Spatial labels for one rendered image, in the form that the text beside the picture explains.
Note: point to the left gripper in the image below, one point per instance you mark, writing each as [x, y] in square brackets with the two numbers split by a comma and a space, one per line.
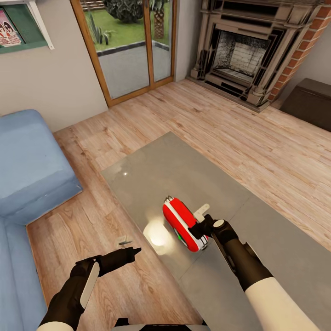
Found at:
[123, 256]

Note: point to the radio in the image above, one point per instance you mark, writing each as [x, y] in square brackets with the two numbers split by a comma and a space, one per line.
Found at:
[181, 219]

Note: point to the picture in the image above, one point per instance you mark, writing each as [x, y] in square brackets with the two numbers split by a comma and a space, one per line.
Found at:
[9, 34]

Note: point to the door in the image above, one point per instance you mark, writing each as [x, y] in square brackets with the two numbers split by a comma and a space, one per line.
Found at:
[131, 44]

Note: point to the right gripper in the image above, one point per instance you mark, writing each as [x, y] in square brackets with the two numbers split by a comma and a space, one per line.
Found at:
[198, 230]

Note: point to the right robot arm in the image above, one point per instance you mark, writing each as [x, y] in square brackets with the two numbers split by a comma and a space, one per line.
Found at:
[274, 308]

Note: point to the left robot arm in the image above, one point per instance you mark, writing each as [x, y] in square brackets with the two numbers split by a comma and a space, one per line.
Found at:
[66, 307]

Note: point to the wood fireplace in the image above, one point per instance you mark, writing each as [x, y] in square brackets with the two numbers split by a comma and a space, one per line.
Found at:
[245, 45]

